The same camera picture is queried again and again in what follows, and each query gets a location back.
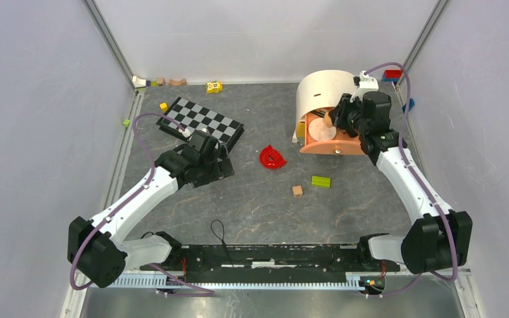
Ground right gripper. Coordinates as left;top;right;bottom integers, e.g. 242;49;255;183
329;93;369;135

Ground round pink powder compact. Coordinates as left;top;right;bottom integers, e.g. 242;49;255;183
308;117;337;142

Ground round drawer organizer box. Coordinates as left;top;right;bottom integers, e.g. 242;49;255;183
292;70;364;156

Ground red plastic arch toy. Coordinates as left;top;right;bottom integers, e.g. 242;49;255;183
259;145;287;170

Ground black loop cord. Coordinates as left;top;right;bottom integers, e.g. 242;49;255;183
210;219;235;268

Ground orange makeup sponge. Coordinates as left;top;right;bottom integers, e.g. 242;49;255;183
323;111;335;128

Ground black makeup brush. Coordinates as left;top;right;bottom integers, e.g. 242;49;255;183
311;110;327;118

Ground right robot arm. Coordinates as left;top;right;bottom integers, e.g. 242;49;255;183
332;71;473;281

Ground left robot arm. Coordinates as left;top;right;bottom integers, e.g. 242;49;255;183
68;130;234;290

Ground black white chessboard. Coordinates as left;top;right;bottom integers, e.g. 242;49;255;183
165;97;244;152

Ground red blue blocks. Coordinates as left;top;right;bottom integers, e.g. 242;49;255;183
382;69;403;83

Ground green lego brick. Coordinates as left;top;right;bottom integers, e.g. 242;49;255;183
311;176;331;188

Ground small wooden cube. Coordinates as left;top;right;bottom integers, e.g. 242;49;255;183
292;185;304;197

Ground yellow toy block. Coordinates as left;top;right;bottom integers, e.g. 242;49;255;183
205;81;223;94

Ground wooden arch block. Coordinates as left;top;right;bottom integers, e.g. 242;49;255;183
167;78;187;86

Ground blue block by wall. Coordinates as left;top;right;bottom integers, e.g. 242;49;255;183
402;98;415;113

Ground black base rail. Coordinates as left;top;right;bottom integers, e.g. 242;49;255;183
160;244;400;284

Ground white corner bracket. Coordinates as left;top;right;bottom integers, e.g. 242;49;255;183
132;76;148;89

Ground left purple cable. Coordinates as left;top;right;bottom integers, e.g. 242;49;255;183
69;112;217;298

